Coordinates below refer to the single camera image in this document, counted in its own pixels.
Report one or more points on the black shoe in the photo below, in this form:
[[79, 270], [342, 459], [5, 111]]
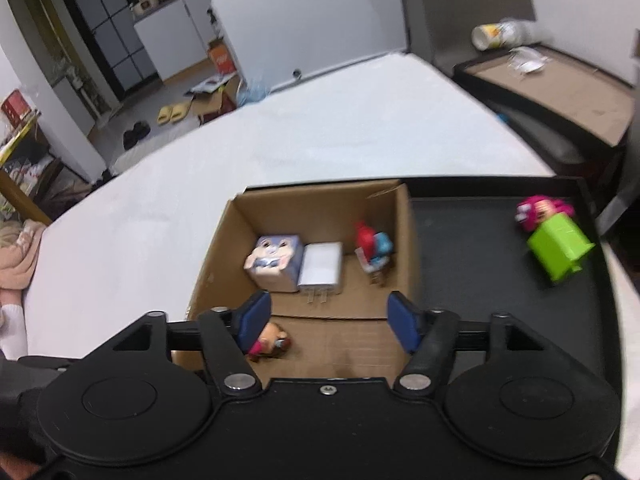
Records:
[[141, 130], [130, 140]]

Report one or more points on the brown-haired figurine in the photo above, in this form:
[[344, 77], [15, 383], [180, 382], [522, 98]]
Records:
[[272, 337]]

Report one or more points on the pink figure toy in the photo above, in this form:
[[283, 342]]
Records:
[[540, 207]]

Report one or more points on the white face mask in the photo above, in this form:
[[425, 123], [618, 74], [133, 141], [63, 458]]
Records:
[[527, 60]]

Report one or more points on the green toy house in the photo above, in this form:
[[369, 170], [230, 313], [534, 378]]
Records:
[[557, 245]]

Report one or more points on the open brown cardboard box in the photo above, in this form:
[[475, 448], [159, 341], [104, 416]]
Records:
[[215, 100]]

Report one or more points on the red box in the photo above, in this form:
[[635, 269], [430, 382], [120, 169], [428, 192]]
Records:
[[14, 106]]

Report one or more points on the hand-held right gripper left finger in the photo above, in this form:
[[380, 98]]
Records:
[[252, 320]]

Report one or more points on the black spray bottle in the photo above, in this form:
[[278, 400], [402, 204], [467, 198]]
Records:
[[214, 22]]

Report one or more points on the clear plastic bag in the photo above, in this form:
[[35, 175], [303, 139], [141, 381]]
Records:
[[252, 92]]

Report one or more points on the wooden shelf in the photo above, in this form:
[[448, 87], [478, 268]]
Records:
[[30, 175]]

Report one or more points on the white cloth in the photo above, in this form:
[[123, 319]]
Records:
[[11, 330]]

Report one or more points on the brown cardboard box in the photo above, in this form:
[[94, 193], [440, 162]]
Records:
[[215, 100], [340, 345]]

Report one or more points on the orange cardboard box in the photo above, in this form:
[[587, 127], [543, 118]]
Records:
[[221, 59]]

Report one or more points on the grey chair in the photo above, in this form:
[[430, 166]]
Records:
[[465, 0]]

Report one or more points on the black framed glass door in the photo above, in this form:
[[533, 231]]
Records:
[[105, 25]]

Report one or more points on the cube bunny toy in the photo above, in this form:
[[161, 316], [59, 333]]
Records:
[[272, 260]]

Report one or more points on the white kitchen cabinet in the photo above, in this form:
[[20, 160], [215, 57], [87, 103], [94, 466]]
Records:
[[175, 35]]

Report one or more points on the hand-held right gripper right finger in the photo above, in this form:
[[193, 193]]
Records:
[[405, 320]]

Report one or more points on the black tray with brown base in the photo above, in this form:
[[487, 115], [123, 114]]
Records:
[[565, 95]]

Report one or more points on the white charger plug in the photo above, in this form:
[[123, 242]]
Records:
[[322, 267]]

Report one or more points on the yellow white snack cup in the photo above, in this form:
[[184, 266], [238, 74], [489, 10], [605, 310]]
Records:
[[487, 36]]

